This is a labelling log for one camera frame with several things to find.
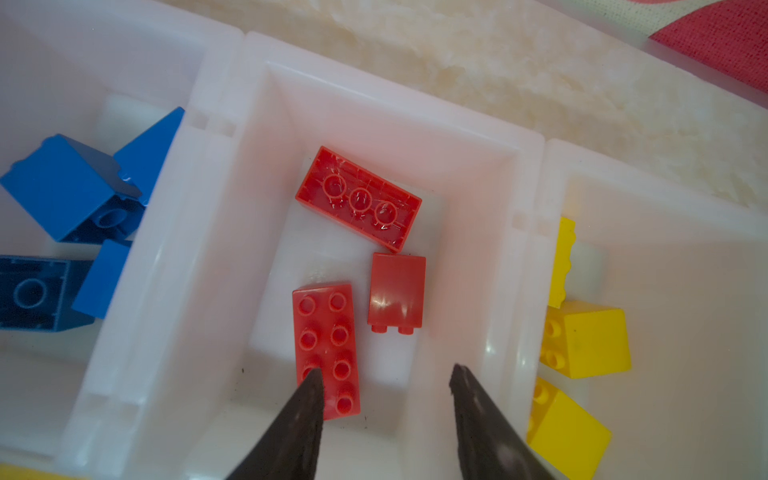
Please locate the red small lego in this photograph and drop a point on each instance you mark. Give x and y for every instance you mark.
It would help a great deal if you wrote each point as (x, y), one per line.
(397, 293)

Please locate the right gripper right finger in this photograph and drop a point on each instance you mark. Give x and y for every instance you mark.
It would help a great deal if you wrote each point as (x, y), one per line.
(488, 446)

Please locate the yellow lego angled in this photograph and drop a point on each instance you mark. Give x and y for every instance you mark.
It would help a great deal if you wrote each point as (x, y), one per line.
(562, 262)

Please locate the yellow lego small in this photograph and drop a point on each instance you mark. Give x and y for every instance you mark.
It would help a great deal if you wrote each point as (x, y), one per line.
(584, 340)

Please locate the red long lego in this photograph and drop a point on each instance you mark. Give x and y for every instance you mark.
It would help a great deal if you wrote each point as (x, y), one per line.
(359, 200)

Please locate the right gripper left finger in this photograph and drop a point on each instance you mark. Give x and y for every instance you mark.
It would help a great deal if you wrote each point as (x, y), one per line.
(289, 449)

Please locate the blue lego small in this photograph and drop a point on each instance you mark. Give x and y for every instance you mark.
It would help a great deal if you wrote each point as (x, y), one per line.
(75, 192)
(37, 294)

